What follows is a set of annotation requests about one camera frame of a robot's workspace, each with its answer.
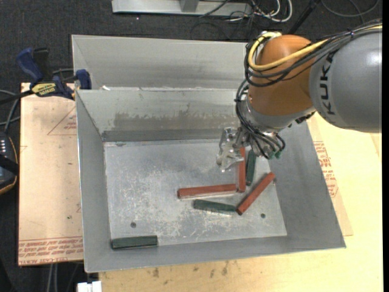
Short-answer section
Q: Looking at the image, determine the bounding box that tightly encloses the black cylinder on white bracket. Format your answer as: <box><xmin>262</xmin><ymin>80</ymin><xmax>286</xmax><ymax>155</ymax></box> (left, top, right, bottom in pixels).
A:
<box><xmin>294</xmin><ymin>111</ymin><xmax>317</xmax><ymax>125</ymax></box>

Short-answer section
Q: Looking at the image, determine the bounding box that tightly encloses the dark green flat block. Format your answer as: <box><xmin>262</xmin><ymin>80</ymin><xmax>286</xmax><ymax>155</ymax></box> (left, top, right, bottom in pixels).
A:
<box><xmin>245</xmin><ymin>149</ymin><xmax>258</xmax><ymax>186</ymax></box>
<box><xmin>110</xmin><ymin>235</ymin><xmax>159</xmax><ymax>251</ymax></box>
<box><xmin>193</xmin><ymin>199</ymin><xmax>238</xmax><ymax>217</ymax></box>

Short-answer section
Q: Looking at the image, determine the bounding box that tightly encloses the grey metal bin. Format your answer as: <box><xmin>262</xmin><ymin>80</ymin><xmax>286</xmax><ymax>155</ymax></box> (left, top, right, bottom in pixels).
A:
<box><xmin>71</xmin><ymin>34</ymin><xmax>347</xmax><ymax>274</ymax></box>

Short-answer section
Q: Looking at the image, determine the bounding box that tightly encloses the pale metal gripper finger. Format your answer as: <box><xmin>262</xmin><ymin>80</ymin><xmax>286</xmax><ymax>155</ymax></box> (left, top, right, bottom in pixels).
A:
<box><xmin>230</xmin><ymin>150</ymin><xmax>246</xmax><ymax>169</ymax></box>
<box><xmin>216</xmin><ymin>149</ymin><xmax>233</xmax><ymax>173</ymax></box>

